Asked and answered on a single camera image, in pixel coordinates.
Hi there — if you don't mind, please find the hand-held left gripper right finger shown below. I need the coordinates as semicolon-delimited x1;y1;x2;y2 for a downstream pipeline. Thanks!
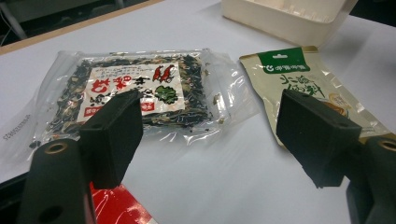
276;88;363;189

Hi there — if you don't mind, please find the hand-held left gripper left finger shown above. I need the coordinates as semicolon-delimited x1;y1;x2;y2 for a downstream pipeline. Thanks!
78;89;145;190

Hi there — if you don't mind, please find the beige seasoning packet green label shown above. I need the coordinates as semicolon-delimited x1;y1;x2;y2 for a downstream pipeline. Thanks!
239;46;396;147

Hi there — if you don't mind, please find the red seasoning packet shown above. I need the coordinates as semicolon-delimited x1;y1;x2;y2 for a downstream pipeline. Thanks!
89;182;158;224

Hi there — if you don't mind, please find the clear packet of dried seaweed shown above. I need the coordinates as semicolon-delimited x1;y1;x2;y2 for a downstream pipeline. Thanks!
0;49;260;166

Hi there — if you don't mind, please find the white table cover sheet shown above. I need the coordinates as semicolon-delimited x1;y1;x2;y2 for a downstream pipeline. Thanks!
0;0;396;224

